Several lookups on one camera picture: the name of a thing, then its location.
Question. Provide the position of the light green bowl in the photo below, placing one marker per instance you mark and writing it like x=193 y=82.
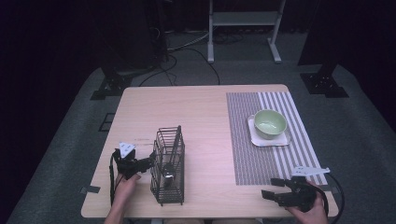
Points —
x=269 y=125

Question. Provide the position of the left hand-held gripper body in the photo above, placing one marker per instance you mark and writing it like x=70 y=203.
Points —
x=127 y=165

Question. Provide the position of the grey striped placemat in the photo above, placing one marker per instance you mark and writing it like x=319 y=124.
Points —
x=246 y=155

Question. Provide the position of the person's left hand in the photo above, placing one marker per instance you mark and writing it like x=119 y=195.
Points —
x=125 y=188

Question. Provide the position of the black stand base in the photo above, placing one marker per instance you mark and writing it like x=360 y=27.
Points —
x=113 y=84
x=323 y=82

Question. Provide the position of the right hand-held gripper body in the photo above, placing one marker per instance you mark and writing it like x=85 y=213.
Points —
x=300 y=196

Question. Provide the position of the grey tape strip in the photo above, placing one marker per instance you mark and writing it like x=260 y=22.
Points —
x=90 y=189
x=332 y=188

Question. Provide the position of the person's right hand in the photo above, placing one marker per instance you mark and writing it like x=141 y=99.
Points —
x=313 y=216

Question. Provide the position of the white metal desk frame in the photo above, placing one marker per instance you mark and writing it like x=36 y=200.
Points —
x=244 y=18

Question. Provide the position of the white square plate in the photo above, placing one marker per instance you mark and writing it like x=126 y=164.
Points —
x=271 y=142

